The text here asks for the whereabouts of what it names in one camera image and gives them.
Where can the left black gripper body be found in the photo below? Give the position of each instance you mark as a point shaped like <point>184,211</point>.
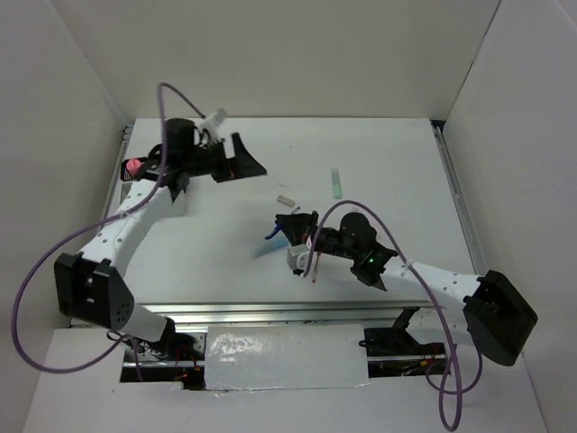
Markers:
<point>214,161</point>

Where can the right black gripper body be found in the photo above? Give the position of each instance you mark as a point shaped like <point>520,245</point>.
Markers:
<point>328,241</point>

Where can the blue ballpoint pen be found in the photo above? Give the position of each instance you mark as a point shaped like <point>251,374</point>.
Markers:
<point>277,227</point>

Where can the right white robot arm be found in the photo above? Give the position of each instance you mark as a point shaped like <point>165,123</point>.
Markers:
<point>483,311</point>

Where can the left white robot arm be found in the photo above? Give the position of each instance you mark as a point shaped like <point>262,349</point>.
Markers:
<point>90,284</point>

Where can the red ballpoint pen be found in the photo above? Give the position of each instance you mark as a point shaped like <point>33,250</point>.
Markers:
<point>315,268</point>

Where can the blue highlighter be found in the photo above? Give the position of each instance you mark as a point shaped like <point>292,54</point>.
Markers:
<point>269,246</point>

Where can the grey eraser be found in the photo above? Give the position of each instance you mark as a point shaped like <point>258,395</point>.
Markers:
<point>286,201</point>

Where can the green highlighter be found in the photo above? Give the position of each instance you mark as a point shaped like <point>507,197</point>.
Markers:
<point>336,184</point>

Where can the white slatted organizer container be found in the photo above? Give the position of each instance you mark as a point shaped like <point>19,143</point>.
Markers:
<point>151,189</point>

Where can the shiny white cover sheet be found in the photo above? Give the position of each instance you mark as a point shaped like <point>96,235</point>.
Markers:
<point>287,358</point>

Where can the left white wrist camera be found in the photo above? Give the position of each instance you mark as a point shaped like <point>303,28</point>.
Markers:
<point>212,122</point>

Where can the aluminium rail frame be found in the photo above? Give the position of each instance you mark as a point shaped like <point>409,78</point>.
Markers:
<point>199,264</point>

